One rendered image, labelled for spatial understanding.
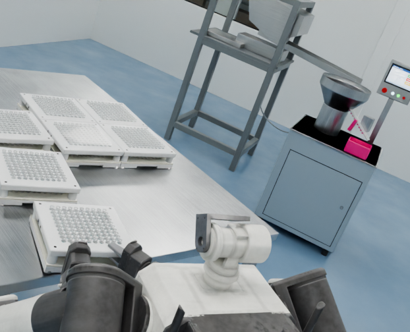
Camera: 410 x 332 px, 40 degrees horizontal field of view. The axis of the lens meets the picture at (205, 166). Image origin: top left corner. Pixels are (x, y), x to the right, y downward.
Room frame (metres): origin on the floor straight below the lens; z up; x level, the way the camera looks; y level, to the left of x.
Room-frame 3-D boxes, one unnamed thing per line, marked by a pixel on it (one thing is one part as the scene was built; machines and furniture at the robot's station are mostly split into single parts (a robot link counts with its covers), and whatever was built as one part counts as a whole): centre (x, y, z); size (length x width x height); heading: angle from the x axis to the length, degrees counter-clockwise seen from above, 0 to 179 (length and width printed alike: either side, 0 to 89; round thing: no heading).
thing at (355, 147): (3.67, -0.92, 0.80); 0.16 x 0.12 x 0.09; 76
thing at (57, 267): (1.36, 0.26, 0.87); 0.24 x 0.24 x 0.02; 33
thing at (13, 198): (1.59, 0.51, 0.87); 0.24 x 0.24 x 0.02; 37
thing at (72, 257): (1.15, 0.20, 0.92); 0.12 x 0.10 x 0.13; 25
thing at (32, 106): (2.14, 0.65, 0.92); 0.25 x 0.24 x 0.02; 133
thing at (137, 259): (1.26, 0.06, 0.92); 0.12 x 0.10 x 0.13; 65
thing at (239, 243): (0.84, -0.09, 1.32); 0.10 x 0.07 x 0.09; 123
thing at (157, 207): (1.99, 0.58, 0.84); 1.50 x 1.10 x 0.04; 49
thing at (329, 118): (3.96, -0.79, 0.95); 0.49 x 0.36 x 0.38; 76
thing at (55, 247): (1.36, 0.26, 0.92); 0.25 x 0.24 x 0.02; 123
